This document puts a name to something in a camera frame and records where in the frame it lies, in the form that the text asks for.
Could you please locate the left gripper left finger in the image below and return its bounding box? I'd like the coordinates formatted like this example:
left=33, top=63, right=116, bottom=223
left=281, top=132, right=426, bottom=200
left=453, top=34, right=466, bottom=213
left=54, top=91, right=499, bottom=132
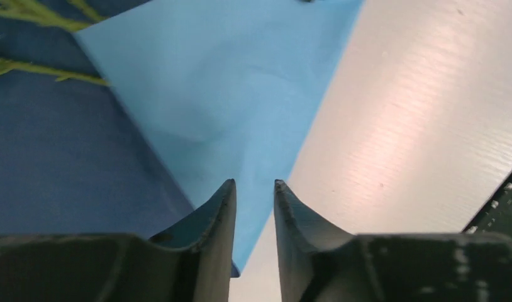
left=0, top=179, right=237, bottom=301

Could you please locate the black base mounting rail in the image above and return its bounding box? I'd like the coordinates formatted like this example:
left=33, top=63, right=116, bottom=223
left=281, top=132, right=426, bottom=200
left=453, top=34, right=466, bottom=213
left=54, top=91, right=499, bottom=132
left=462, top=171, right=512, bottom=239

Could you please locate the blue wrapping paper sheet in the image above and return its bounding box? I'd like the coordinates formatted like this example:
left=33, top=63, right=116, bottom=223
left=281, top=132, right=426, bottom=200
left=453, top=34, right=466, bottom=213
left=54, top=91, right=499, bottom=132
left=0, top=0, right=365, bottom=278

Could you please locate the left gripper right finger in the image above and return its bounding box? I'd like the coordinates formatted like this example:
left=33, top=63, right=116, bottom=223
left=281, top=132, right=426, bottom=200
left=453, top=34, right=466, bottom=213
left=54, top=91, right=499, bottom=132
left=274, top=180, right=512, bottom=301

